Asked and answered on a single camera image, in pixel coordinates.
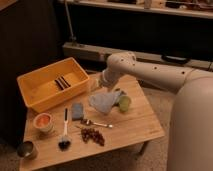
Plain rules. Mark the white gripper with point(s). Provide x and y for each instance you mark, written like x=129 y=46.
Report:
x=95 y=84

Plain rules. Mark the blue-grey cloth towel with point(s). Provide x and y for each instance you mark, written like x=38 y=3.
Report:
x=103 y=102

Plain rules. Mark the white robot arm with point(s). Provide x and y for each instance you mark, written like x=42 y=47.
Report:
x=190 y=145

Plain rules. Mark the orange and white cup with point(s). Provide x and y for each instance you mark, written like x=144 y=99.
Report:
x=43 y=122

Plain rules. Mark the blue-grey sponge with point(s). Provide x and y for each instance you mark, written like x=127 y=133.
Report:
x=77 y=111

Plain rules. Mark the dark striped item in bin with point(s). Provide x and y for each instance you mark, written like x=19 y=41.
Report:
x=62 y=83

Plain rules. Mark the metal spoon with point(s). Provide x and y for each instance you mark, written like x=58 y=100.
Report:
x=89 y=123

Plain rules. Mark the yellow plastic bin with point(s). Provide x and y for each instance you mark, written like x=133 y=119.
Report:
x=39 y=90

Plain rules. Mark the bunch of dark grapes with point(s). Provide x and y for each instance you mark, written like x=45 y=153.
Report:
x=92 y=134

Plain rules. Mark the metal pole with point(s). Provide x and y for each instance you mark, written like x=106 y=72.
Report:
x=72 y=36

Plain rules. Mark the metal can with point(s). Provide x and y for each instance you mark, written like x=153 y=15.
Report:
x=27 y=150

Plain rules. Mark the wooden shelf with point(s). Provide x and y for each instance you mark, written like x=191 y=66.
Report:
x=151 y=6

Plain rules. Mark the white handled dish brush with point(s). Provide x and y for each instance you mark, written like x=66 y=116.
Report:
x=65 y=141

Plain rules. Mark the black handle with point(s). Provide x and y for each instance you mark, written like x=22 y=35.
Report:
x=180 y=61

